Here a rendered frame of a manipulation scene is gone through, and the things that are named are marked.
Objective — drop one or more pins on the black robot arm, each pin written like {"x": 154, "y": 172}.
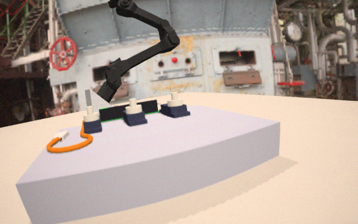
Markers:
{"x": 118, "y": 68}

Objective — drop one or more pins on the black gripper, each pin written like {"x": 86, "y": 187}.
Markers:
{"x": 112, "y": 4}

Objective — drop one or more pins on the black flat bar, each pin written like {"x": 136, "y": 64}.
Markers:
{"x": 116, "y": 112}

